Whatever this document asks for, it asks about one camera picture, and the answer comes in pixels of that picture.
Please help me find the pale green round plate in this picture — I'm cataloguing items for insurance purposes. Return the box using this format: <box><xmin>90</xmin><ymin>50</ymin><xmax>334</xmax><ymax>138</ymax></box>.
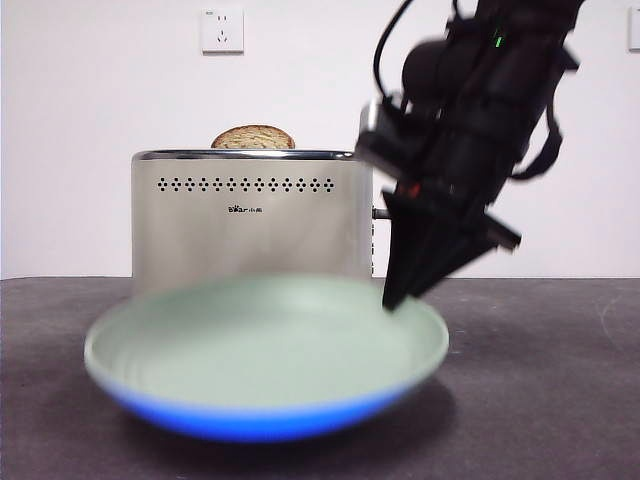
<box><xmin>83</xmin><ymin>272</ymin><xmax>450</xmax><ymax>444</ymax></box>

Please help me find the brown bread slice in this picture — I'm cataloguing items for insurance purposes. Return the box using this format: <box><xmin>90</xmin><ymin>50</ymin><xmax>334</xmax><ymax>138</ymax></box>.
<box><xmin>210</xmin><ymin>124</ymin><xmax>295</xmax><ymax>150</ymax></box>

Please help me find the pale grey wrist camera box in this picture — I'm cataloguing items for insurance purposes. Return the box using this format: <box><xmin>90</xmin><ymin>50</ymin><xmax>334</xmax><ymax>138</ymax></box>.
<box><xmin>354</xmin><ymin>97</ymin><xmax>426</xmax><ymax>180</ymax></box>

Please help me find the black cable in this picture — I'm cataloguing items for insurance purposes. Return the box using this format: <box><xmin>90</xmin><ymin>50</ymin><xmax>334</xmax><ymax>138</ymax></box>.
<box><xmin>509</xmin><ymin>44</ymin><xmax>581</xmax><ymax>182</ymax></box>
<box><xmin>373</xmin><ymin>0</ymin><xmax>419</xmax><ymax>109</ymax></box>

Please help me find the white wall socket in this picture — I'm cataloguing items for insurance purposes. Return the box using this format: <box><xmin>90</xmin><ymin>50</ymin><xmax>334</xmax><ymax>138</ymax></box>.
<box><xmin>201</xmin><ymin>8</ymin><xmax>245</xmax><ymax>55</ymax></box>

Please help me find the cream two-slot toaster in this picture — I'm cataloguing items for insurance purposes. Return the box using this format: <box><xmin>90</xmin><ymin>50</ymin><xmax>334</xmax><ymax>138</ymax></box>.
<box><xmin>131</xmin><ymin>148</ymin><xmax>376</xmax><ymax>302</ymax></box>

